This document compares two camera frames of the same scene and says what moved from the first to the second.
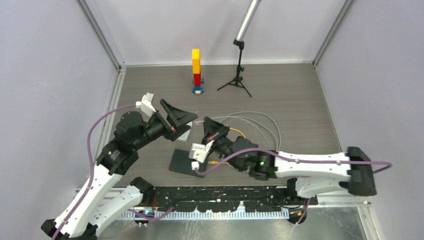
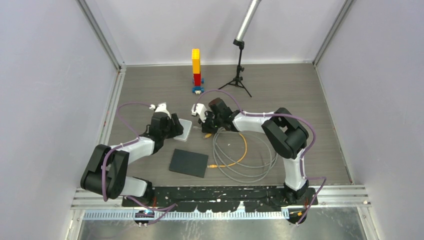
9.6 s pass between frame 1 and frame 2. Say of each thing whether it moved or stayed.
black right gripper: moved
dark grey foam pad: stayed
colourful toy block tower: stayed
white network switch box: stayed
